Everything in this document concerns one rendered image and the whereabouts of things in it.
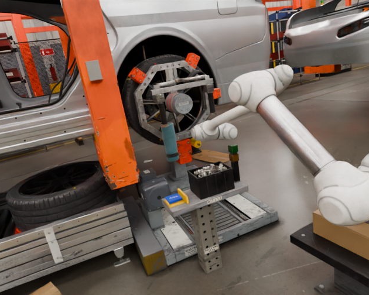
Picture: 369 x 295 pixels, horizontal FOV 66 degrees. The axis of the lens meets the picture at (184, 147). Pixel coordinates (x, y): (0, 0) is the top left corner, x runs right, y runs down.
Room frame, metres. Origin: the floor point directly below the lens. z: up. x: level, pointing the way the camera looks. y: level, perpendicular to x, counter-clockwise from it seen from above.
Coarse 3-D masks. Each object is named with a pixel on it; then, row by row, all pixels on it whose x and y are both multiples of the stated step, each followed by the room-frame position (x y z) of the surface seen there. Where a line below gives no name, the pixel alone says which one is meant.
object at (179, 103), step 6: (168, 96) 1.97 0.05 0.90; (174, 96) 1.88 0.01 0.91; (180, 96) 1.84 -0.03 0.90; (186, 96) 1.85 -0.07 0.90; (168, 102) 1.92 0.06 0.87; (174, 102) 1.83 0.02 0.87; (180, 102) 1.83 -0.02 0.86; (186, 102) 1.85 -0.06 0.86; (192, 102) 1.86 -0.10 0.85; (168, 108) 1.95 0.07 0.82; (174, 108) 1.85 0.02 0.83; (180, 108) 1.83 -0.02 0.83; (186, 108) 1.85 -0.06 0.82
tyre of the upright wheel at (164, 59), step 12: (144, 60) 2.21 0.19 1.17; (156, 60) 2.04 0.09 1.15; (168, 60) 2.06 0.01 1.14; (180, 60) 2.10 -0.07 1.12; (144, 72) 2.00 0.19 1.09; (132, 84) 1.97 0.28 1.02; (132, 96) 1.96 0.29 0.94; (132, 108) 1.96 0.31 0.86; (132, 120) 1.95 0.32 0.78; (144, 132) 1.97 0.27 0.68
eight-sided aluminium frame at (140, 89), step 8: (160, 64) 1.96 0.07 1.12; (168, 64) 1.98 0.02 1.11; (176, 64) 1.99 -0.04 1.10; (184, 64) 2.01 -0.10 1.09; (152, 72) 1.94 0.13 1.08; (144, 80) 1.91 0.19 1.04; (136, 88) 1.95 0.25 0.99; (144, 88) 1.91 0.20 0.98; (136, 96) 1.89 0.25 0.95; (136, 104) 1.93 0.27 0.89; (208, 104) 2.11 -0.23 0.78; (144, 112) 1.90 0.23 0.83; (208, 112) 2.06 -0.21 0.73; (144, 120) 1.90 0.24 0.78; (200, 120) 2.03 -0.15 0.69; (144, 128) 1.91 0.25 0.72; (152, 128) 1.91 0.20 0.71; (160, 136) 1.93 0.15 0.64; (176, 136) 1.96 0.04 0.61; (184, 136) 1.99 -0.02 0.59
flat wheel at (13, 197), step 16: (32, 176) 1.93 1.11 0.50; (48, 176) 1.97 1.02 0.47; (64, 176) 1.88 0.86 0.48; (80, 176) 1.82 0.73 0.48; (96, 176) 1.71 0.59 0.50; (16, 192) 1.66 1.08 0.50; (32, 192) 1.83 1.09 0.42; (48, 192) 1.94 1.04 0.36; (64, 192) 1.53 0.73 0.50; (80, 192) 1.54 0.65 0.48; (96, 192) 1.61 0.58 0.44; (112, 192) 1.76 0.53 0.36; (16, 208) 1.51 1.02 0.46; (32, 208) 1.47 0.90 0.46; (48, 208) 1.47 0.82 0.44; (64, 208) 1.49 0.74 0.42; (80, 208) 1.52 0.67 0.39; (16, 224) 1.56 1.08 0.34; (32, 224) 1.48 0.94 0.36
